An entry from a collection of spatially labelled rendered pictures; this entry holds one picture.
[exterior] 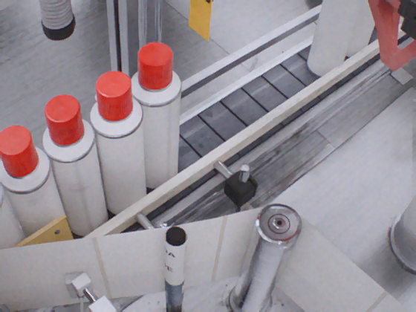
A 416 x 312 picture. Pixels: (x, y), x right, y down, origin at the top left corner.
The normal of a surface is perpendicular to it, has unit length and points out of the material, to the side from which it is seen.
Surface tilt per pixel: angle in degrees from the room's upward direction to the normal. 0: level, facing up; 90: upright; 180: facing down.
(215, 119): 0
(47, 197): 90
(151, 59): 2
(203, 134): 0
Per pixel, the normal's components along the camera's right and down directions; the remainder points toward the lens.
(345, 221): 0.06, -0.56
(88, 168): 0.69, 0.62
